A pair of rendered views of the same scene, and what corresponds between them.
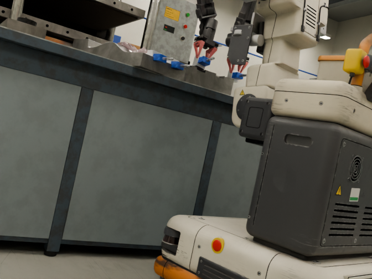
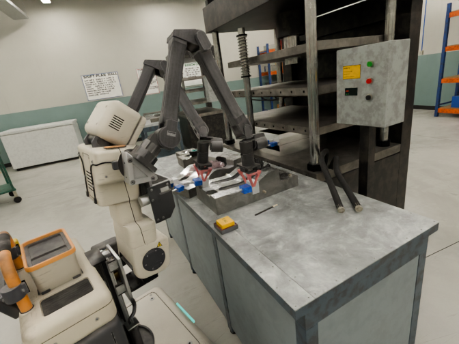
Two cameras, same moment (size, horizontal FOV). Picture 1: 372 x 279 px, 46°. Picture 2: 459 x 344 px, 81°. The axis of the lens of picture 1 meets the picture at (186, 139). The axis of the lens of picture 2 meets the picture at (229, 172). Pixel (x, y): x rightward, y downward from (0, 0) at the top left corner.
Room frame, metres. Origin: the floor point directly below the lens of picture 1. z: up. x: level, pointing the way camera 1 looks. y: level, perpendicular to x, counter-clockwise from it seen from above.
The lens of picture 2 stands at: (2.30, -1.30, 1.41)
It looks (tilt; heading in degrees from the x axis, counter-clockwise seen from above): 19 degrees down; 96
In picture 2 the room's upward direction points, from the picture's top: 8 degrees counter-clockwise
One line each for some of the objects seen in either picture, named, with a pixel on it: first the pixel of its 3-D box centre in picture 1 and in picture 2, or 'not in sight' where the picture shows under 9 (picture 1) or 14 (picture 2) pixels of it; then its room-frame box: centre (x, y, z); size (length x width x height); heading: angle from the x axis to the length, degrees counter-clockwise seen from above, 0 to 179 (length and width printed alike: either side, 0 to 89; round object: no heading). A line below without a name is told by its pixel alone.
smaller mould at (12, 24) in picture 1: (21, 35); (192, 159); (1.80, 0.75, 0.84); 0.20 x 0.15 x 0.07; 31
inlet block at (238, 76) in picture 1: (238, 75); (243, 189); (2.23, -0.20, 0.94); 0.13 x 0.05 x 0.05; 31
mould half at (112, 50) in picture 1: (126, 60); (206, 171); (1.98, 0.34, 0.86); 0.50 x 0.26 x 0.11; 49
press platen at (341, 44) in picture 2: not in sight; (298, 53); (2.73, 1.07, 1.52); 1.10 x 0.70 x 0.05; 121
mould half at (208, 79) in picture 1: (184, 77); (246, 180); (2.24, 0.08, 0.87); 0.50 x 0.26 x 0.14; 31
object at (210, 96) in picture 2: not in sight; (199, 99); (1.21, 4.91, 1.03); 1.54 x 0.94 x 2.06; 115
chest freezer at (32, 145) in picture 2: not in sight; (47, 143); (-2.80, 5.02, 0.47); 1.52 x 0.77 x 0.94; 25
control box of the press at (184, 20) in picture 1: (153, 107); (365, 177); (2.95, 0.26, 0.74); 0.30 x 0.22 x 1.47; 121
